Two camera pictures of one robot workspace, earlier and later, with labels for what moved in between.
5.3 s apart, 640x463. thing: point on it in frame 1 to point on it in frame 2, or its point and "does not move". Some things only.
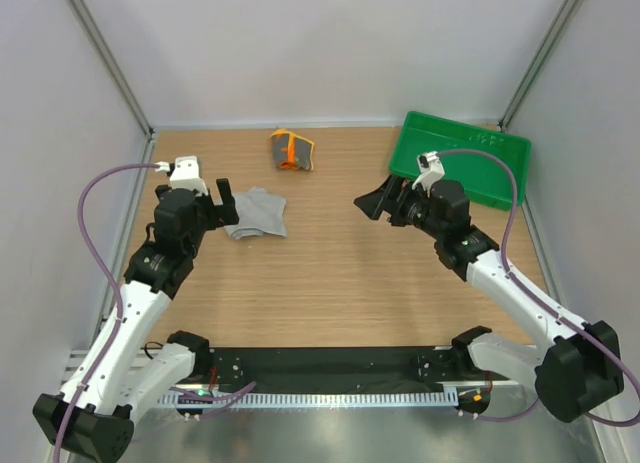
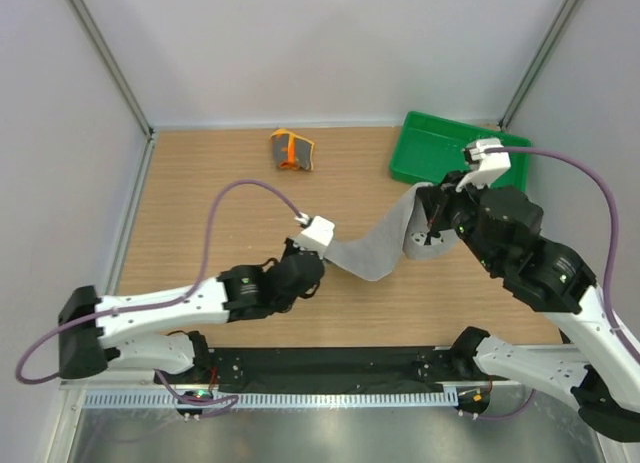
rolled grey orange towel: [292, 151] does not move
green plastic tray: [485, 179] does not move
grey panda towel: [258, 212] to [373, 249]
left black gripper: [219, 214] to [290, 248]
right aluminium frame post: [546, 54] does not move
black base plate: [333, 367] does not move
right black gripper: [391, 198] to [436, 198]
